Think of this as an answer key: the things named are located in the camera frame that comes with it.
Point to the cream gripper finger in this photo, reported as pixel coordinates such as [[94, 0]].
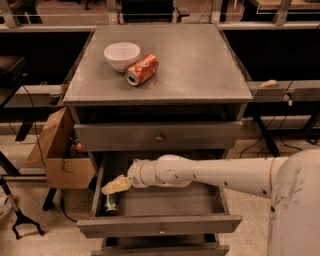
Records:
[[119, 184]]

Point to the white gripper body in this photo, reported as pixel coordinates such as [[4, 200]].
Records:
[[136, 175]]

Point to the green can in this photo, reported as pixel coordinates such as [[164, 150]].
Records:
[[111, 206]]

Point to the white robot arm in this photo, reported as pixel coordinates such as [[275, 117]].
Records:
[[292, 184]]

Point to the grey open middle drawer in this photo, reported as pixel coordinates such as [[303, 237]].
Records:
[[155, 211]]

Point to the grey top drawer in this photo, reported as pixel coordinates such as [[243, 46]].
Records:
[[158, 136]]

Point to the grey bottom drawer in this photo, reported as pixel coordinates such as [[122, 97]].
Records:
[[180, 245]]

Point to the grey drawer cabinet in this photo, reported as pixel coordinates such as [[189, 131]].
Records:
[[197, 81]]

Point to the orange soda can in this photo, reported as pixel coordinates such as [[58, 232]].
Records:
[[142, 70]]

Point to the brown cardboard box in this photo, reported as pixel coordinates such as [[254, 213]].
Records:
[[53, 152]]

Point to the black stand leg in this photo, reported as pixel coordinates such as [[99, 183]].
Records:
[[21, 218]]

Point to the white ceramic bowl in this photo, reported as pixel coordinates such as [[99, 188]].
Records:
[[120, 56]]

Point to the black table leg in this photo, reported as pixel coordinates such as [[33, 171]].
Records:
[[271, 145]]

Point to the cream foam scrap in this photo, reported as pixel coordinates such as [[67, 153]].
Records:
[[269, 83]]

